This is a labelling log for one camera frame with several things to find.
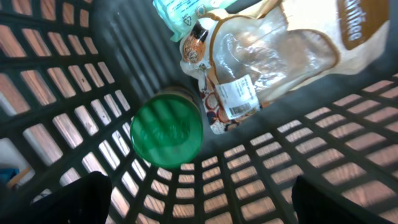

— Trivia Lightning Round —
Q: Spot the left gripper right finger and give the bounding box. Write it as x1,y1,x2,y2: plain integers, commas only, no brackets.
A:
292,175,392,224

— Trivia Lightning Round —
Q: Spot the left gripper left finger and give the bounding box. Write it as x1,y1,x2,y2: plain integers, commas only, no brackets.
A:
30,171,112,224

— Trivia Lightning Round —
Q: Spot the green lid jar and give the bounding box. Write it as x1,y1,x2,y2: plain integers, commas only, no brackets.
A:
130,86,203,169

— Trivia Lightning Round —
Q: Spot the brown PanTree snack bag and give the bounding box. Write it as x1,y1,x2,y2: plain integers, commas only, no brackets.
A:
180,0,391,134

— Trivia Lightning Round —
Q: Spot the teal tissue packet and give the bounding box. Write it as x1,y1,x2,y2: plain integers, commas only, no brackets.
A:
152,0,236,42

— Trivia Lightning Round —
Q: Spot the grey plastic shopping basket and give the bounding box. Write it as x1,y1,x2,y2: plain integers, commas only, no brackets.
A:
1,0,397,223

